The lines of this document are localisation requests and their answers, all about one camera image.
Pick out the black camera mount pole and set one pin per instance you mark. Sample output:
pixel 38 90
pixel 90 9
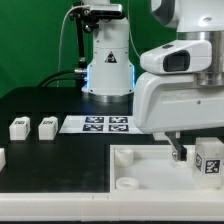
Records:
pixel 81 53

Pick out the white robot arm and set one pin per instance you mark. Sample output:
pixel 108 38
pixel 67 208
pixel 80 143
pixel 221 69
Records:
pixel 198 49

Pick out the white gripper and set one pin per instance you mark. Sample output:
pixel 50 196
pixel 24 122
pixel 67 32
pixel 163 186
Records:
pixel 176 103

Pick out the white square tabletop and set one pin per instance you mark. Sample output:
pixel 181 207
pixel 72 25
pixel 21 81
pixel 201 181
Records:
pixel 151 167

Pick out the black camera on mount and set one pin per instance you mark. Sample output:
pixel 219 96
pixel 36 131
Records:
pixel 90 15

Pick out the white sheet with AprilTags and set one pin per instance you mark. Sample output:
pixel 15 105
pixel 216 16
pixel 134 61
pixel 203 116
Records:
pixel 99 124

